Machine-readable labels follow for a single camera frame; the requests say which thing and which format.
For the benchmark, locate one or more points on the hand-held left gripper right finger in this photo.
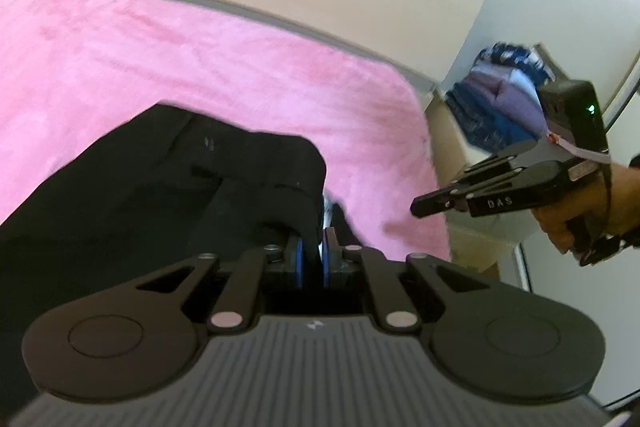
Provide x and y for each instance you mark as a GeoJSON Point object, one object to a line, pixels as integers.
{"type": "Point", "coordinates": [326, 264]}

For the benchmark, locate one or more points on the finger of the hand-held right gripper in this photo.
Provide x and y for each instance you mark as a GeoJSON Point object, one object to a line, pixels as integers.
{"type": "Point", "coordinates": [440, 204]}
{"type": "Point", "coordinates": [495, 162]}

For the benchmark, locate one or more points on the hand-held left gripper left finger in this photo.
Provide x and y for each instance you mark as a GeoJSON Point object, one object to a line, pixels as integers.
{"type": "Point", "coordinates": [298, 264]}

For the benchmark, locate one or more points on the black pants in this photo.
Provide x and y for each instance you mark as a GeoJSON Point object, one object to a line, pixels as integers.
{"type": "Point", "coordinates": [150, 187]}

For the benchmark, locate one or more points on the person's right forearm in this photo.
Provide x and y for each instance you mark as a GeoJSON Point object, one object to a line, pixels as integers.
{"type": "Point", "coordinates": [631, 202]}

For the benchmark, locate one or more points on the pile of blue purple clothes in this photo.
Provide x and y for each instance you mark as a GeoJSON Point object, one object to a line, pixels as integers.
{"type": "Point", "coordinates": [492, 107]}

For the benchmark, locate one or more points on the person's right hand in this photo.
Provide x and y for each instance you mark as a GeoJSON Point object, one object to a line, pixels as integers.
{"type": "Point", "coordinates": [552, 223]}

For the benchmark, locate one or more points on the pink fluffy blanket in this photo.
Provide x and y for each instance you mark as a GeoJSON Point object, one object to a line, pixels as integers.
{"type": "Point", "coordinates": [200, 57]}

